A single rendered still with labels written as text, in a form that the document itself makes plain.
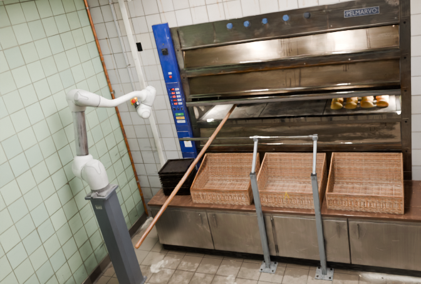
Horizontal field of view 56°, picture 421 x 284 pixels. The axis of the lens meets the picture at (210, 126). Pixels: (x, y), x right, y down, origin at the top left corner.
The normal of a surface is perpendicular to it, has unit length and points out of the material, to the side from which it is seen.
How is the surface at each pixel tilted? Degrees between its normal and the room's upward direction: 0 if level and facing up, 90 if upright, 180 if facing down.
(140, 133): 90
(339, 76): 70
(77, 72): 90
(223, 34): 90
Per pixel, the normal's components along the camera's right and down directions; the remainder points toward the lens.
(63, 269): 0.91, -0.04
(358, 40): -0.40, 0.05
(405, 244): -0.40, 0.42
